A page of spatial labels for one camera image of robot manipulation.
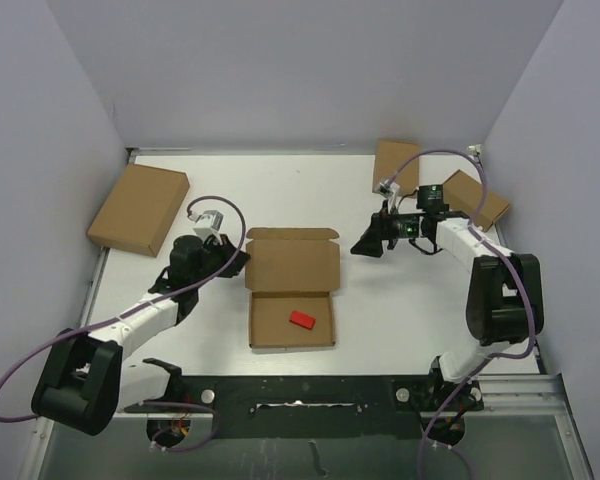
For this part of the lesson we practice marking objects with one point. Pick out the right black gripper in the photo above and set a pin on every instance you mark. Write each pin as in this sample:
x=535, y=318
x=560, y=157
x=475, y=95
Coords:
x=380, y=229

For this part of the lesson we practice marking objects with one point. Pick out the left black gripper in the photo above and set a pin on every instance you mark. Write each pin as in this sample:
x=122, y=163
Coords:
x=226, y=250

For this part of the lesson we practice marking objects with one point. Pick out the brown cardboard box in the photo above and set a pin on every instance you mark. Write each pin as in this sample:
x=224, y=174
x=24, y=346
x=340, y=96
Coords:
x=292, y=269

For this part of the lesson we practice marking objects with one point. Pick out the small red block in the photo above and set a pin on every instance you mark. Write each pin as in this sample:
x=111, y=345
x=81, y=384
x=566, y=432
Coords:
x=302, y=320

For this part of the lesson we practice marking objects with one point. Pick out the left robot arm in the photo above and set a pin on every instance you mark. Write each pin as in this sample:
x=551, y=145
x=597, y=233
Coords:
x=88, y=375

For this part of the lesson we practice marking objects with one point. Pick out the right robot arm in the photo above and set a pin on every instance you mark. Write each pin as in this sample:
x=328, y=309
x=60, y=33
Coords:
x=504, y=308

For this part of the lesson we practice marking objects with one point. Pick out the upright folded cardboard box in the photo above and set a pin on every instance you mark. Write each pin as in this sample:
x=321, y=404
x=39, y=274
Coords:
x=390, y=155

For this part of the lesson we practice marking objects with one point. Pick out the small folded cardboard box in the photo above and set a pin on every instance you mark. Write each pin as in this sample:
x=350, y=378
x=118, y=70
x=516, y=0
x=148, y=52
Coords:
x=463, y=193

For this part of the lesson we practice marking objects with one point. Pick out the large folded cardboard box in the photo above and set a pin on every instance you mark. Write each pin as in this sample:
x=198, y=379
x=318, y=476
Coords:
x=140, y=209

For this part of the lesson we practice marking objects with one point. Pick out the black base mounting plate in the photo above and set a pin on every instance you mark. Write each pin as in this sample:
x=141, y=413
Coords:
x=327, y=407

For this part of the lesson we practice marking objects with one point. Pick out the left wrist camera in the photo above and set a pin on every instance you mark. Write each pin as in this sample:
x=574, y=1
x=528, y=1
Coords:
x=207, y=224

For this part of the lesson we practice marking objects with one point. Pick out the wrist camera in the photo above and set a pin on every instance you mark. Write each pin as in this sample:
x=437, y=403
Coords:
x=207, y=224
x=390, y=191

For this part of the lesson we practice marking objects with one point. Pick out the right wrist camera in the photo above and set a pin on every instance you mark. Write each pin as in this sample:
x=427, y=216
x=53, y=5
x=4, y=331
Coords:
x=390, y=191

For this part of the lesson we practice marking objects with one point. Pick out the aluminium table frame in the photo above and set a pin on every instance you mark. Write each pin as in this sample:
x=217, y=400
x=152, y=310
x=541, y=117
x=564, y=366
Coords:
x=394, y=315

